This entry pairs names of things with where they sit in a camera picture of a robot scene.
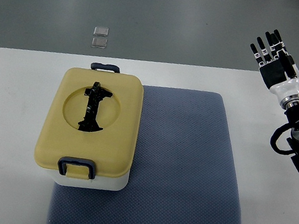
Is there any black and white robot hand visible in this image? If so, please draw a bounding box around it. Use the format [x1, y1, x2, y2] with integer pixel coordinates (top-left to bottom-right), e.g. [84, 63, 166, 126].
[250, 29, 299, 110]

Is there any yellow storage box lid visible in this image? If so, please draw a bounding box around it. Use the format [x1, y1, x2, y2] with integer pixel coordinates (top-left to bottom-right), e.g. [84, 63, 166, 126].
[34, 63, 144, 181]

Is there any white storage box base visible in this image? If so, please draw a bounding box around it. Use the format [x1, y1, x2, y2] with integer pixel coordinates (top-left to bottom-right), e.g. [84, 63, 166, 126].
[46, 165, 130, 191]

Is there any blue-grey fabric mat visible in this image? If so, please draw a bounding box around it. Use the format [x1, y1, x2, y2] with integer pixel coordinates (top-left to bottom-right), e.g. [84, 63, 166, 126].
[47, 86, 241, 224]

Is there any upper metal floor plate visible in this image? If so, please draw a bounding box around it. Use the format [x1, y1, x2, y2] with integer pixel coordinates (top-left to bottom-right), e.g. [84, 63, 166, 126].
[93, 26, 109, 37]

